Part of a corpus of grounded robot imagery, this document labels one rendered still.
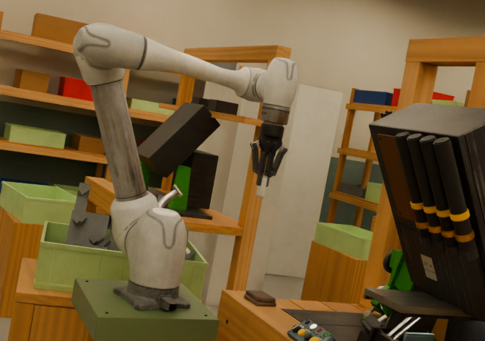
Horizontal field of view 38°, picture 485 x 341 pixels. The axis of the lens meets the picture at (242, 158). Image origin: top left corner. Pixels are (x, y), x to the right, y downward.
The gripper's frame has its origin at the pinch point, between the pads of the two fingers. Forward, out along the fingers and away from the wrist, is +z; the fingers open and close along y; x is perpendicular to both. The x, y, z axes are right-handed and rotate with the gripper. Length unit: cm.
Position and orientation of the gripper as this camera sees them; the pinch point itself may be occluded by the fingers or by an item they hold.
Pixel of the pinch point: (261, 186)
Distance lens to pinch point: 228.0
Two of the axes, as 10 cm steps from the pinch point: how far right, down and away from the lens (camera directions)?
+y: -8.9, -1.4, -4.3
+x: 4.2, 1.2, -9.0
